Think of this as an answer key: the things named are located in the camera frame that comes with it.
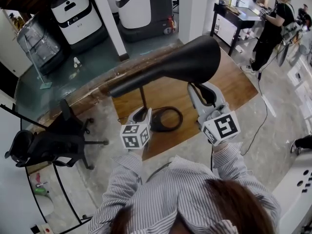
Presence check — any black desk lamp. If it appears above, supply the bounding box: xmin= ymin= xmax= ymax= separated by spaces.
xmin=107 ymin=36 xmax=221 ymax=133

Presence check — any white rounded machine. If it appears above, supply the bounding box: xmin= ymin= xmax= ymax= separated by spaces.
xmin=50 ymin=0 xmax=103 ymax=46

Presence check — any black floor cable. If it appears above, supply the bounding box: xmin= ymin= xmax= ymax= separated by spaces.
xmin=240 ymin=69 xmax=276 ymax=156

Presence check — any black-framed glass table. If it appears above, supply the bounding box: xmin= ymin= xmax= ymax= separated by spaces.
xmin=0 ymin=103 xmax=91 ymax=227

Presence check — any white counter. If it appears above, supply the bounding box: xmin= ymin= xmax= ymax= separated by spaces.
xmin=271 ymin=152 xmax=312 ymax=234

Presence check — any red button box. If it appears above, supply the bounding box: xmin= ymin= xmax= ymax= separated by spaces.
xmin=36 ymin=224 xmax=53 ymax=234

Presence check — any person's right forearm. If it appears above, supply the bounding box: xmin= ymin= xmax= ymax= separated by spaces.
xmin=211 ymin=142 xmax=247 ymax=180

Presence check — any black sink table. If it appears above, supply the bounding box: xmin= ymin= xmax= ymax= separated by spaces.
xmin=210 ymin=2 xmax=263 ymax=56

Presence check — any thin stand with green base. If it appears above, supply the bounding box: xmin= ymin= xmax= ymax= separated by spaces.
xmin=26 ymin=49 xmax=53 ymax=90

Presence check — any person's striped shirt torso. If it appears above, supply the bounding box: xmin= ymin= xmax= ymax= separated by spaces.
xmin=88 ymin=155 xmax=282 ymax=234

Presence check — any plastic-wrapped water dispenser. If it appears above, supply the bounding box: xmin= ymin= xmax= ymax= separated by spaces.
xmin=16 ymin=17 xmax=65 ymax=76

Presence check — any white and dark grey robot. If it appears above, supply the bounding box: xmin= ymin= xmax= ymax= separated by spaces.
xmin=114 ymin=0 xmax=175 ymax=42

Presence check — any person's left forearm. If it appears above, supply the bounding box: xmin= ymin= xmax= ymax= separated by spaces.
xmin=111 ymin=147 xmax=144 ymax=207

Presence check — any black office chair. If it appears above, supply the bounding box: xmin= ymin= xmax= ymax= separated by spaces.
xmin=4 ymin=98 xmax=109 ymax=171

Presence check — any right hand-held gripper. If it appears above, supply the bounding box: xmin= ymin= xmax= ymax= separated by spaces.
xmin=187 ymin=82 xmax=242 ymax=147

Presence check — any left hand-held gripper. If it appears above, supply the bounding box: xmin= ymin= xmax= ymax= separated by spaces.
xmin=120 ymin=107 xmax=154 ymax=152

